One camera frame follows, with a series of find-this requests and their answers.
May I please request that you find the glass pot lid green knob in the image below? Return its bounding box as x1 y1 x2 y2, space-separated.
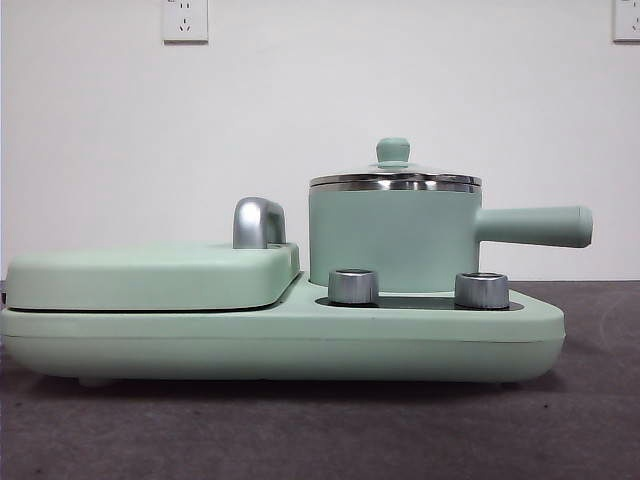
308 137 484 194

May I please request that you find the silver control knob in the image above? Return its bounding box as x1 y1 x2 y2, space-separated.
328 268 380 305
454 271 510 309

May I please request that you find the green breakfast machine base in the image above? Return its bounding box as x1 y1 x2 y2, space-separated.
0 269 566 389

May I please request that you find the green pot with handle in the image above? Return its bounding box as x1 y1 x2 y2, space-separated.
307 182 594 296

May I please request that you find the green grill lid silver handle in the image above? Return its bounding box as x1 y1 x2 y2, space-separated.
5 197 301 312

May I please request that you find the white wall socket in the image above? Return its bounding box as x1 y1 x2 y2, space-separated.
160 0 209 44
612 0 640 44

